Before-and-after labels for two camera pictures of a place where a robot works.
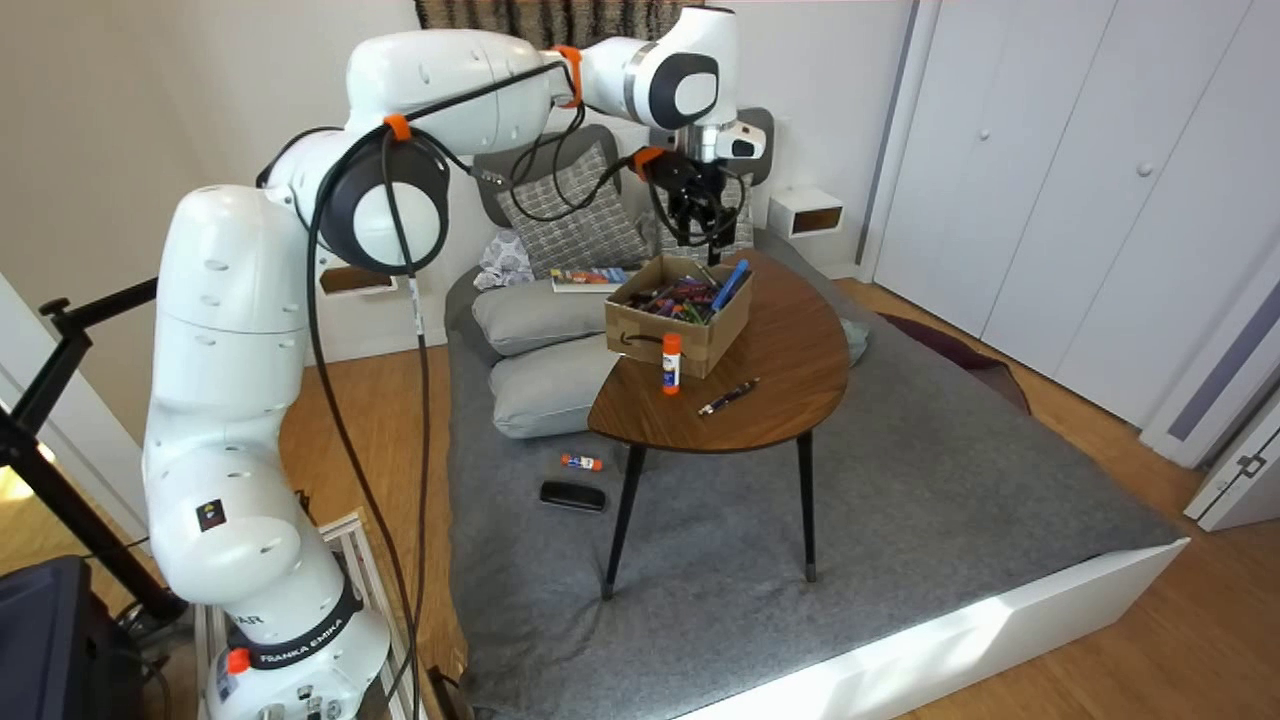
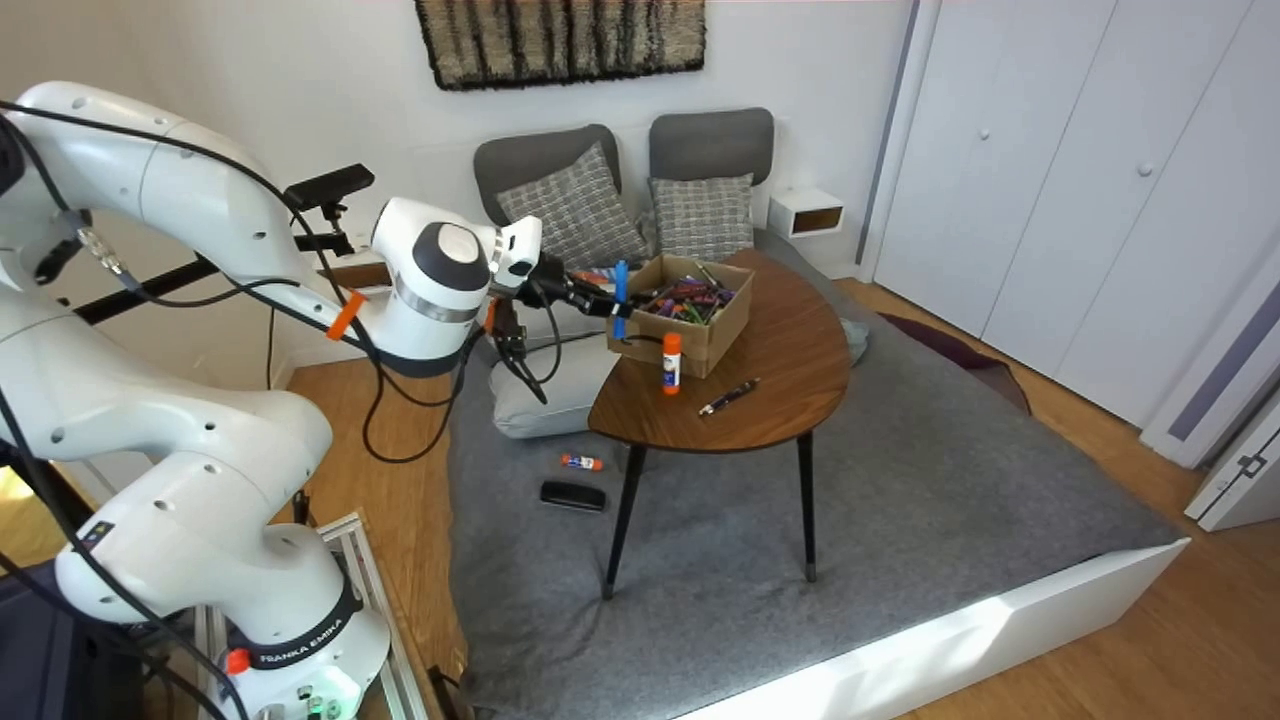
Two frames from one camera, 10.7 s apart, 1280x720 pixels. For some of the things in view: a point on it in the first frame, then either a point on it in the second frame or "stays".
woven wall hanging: x=556 y=23 stays
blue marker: x=728 y=286 -> x=622 y=296
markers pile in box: x=680 y=296 stays
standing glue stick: x=674 y=365 stays
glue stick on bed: x=589 y=460 stays
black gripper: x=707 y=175 -> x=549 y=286
